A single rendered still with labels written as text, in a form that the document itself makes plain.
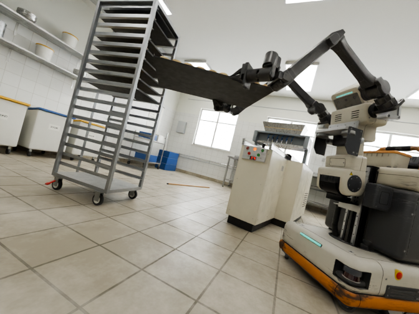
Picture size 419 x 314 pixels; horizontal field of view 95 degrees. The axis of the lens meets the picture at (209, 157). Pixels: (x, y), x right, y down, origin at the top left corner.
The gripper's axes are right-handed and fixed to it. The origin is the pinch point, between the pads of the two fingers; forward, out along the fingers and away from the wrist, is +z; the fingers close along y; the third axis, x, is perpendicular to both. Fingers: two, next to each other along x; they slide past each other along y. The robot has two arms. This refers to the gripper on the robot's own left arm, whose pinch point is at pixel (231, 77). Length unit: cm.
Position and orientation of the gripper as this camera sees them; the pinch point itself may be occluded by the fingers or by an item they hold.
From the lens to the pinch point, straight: 99.6
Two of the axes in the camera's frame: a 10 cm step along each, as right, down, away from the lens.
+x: 5.4, 1.4, 8.3
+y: -2.0, 9.8, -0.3
